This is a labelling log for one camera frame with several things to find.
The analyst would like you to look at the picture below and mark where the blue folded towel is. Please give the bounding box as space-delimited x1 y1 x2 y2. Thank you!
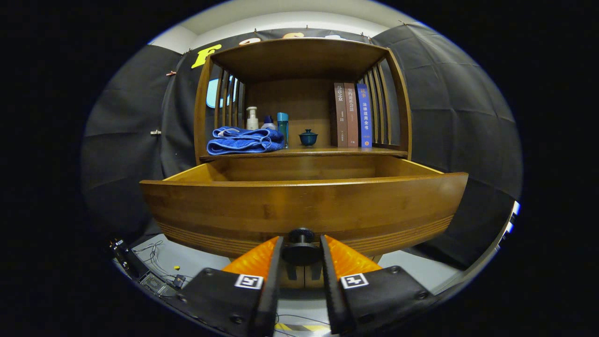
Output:
206 126 286 155

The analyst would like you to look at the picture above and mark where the wooden cabinet door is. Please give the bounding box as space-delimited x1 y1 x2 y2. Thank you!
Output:
280 262 306 289
305 262 327 289

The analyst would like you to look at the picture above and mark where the dark brown book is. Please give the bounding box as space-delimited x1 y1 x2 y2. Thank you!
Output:
334 83 348 148

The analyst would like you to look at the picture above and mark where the reddish brown book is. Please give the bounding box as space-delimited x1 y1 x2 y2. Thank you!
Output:
344 83 359 148

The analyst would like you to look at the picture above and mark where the black backdrop cloth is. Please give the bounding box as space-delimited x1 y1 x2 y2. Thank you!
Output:
80 23 522 270

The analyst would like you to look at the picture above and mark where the wooden drawer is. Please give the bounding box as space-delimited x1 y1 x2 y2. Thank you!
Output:
139 154 468 267

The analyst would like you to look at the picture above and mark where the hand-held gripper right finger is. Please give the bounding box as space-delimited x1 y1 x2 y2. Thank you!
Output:
320 235 443 335

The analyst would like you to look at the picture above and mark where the blue book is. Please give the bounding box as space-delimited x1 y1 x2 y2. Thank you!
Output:
356 83 373 148

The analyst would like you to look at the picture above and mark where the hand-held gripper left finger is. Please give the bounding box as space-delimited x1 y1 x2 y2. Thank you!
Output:
175 236 285 337

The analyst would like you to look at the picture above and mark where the wooden countertop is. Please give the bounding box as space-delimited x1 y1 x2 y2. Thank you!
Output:
200 146 409 162

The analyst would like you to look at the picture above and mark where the wooden cabinet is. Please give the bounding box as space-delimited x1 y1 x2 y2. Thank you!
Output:
194 37 412 289

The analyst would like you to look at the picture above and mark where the black floor device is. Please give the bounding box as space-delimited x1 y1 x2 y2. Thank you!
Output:
111 239 150 281

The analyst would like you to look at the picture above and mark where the grey vented box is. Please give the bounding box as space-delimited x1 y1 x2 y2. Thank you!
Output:
140 273 169 295

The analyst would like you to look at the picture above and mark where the slim teal bottle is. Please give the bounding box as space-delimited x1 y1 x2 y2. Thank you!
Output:
277 112 289 148

